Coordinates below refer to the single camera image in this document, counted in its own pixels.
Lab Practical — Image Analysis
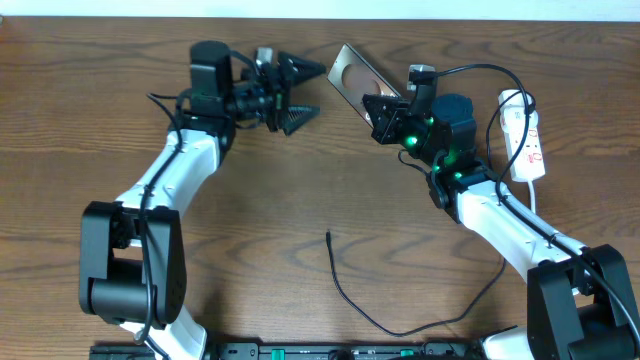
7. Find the white power strip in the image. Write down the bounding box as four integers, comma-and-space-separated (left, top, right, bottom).
498, 89, 545, 182

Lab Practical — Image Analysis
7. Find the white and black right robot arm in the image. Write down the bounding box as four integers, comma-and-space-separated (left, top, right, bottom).
362, 95, 639, 360

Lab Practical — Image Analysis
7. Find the black charger cable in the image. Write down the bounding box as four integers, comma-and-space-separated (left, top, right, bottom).
325, 89, 537, 338

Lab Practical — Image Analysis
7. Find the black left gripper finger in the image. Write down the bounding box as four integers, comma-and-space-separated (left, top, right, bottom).
280, 105, 320, 136
278, 52, 326, 86

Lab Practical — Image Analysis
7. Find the black right camera cable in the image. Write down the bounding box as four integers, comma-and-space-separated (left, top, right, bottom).
408, 62, 640, 346

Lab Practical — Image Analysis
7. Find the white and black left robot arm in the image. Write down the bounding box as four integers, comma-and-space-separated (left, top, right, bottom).
78, 41, 326, 359

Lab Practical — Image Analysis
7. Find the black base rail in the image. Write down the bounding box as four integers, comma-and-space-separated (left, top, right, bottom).
89, 341, 486, 360

